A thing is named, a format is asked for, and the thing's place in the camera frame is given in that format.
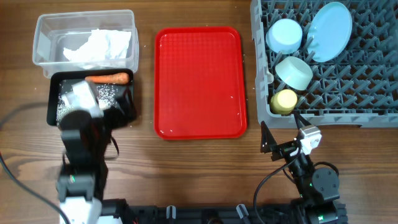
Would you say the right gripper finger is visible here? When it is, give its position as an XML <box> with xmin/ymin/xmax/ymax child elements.
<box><xmin>294</xmin><ymin>112</ymin><xmax>311</xmax><ymax>129</ymax></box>
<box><xmin>260</xmin><ymin>121</ymin><xmax>277</xmax><ymax>153</ymax></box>

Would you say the white rice pile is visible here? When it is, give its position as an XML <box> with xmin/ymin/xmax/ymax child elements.
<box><xmin>56</xmin><ymin>84</ymin><xmax>118</xmax><ymax>125</ymax></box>

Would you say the yellow plastic cup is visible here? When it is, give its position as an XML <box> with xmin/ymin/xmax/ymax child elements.
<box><xmin>270</xmin><ymin>89</ymin><xmax>297</xmax><ymax>115</ymax></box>

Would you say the orange carrot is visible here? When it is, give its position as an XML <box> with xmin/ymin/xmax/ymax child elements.
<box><xmin>85</xmin><ymin>72</ymin><xmax>130</xmax><ymax>85</ymax></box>

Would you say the mint green bowl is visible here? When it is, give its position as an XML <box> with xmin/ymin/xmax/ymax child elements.
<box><xmin>275</xmin><ymin>56</ymin><xmax>313</xmax><ymax>91</ymax></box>

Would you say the white paper napkin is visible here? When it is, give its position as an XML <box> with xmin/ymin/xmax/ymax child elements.
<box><xmin>63</xmin><ymin>29</ymin><xmax>131</xmax><ymax>62</ymax></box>

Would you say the light blue bowl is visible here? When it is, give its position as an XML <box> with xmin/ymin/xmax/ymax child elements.
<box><xmin>266</xmin><ymin>19</ymin><xmax>303</xmax><ymax>54</ymax></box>

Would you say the light blue plate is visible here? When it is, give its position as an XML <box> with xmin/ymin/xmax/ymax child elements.
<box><xmin>307</xmin><ymin>2</ymin><xmax>353</xmax><ymax>63</ymax></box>

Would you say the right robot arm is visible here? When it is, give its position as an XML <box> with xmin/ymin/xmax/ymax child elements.
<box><xmin>253</xmin><ymin>113</ymin><xmax>341</xmax><ymax>223</ymax></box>

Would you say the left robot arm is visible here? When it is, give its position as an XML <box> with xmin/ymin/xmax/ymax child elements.
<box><xmin>56</xmin><ymin>90</ymin><xmax>139</xmax><ymax>223</ymax></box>

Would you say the grey dishwasher rack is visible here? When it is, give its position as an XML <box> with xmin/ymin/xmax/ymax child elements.
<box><xmin>250</xmin><ymin>0</ymin><xmax>397</xmax><ymax>128</ymax></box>

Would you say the black plastic tray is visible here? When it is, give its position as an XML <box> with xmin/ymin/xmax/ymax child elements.
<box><xmin>47</xmin><ymin>68</ymin><xmax>134</xmax><ymax>126</ymax></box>

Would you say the clear plastic bin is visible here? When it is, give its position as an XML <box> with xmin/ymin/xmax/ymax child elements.
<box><xmin>32</xmin><ymin>9</ymin><xmax>139</xmax><ymax>78</ymax></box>

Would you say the red serving tray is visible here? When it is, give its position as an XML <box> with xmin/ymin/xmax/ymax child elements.
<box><xmin>154</xmin><ymin>26</ymin><xmax>248</xmax><ymax>140</ymax></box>

